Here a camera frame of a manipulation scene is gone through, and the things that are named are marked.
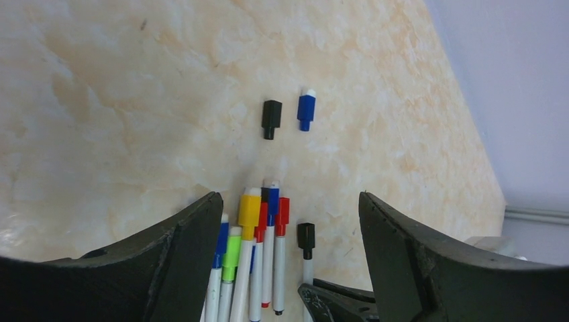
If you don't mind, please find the yellow cap marker pen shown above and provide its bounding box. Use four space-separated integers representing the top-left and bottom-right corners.
229 187 262 322

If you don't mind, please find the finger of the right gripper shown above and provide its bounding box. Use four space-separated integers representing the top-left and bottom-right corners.
297 279 378 322

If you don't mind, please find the black cap marker pen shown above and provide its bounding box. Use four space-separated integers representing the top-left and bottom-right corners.
297 222 315 285

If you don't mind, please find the blue pen cap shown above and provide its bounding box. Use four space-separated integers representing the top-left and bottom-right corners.
297 89 316 131

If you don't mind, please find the black pen cap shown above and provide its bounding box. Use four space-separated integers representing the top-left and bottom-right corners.
262 100 282 140

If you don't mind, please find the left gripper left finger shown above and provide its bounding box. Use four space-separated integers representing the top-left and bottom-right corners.
1 192 223 321

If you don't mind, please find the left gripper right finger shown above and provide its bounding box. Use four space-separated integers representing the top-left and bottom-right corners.
358 192 568 321

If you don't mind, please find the red cap marker pen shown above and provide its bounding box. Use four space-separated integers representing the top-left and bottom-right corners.
272 197 291 316

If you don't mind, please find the green cap marker pen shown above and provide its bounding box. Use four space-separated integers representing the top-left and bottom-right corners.
217 226 242 322

